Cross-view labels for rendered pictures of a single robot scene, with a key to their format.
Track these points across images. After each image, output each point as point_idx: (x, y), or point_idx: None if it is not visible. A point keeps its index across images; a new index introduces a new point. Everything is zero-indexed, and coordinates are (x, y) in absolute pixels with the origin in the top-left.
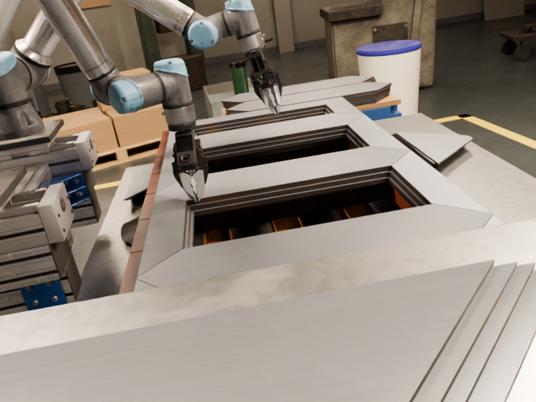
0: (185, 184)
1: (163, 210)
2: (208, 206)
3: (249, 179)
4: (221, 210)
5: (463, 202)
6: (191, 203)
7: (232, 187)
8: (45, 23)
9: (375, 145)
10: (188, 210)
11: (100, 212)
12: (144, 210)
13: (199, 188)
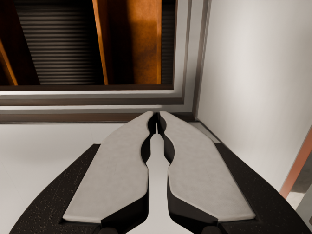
0: (202, 151)
1: (288, 74)
2: (125, 99)
3: (2, 195)
4: (90, 87)
5: None
6: (177, 114)
7: (41, 159)
8: None
9: None
10: (190, 77)
11: (311, 219)
12: (302, 150)
13: (136, 131)
